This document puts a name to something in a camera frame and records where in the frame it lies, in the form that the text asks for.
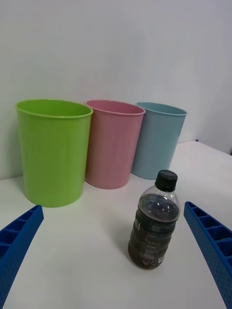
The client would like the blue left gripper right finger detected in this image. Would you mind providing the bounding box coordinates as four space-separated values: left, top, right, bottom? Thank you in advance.
184 201 232 309

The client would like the dark drink bottle black cap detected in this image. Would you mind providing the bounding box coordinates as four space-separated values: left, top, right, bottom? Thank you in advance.
128 169 181 270

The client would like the green plastic waste bin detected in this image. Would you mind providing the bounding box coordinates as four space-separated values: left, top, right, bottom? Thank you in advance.
15 98 94 208

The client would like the pale blue plastic waste bin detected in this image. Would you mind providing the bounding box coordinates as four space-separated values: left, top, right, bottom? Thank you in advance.
131 101 188 181

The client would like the pink plastic waste bin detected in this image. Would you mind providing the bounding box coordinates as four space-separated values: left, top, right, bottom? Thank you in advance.
84 99 146 190

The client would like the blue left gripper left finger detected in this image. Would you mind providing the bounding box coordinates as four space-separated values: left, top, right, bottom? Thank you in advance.
0 205 44 309

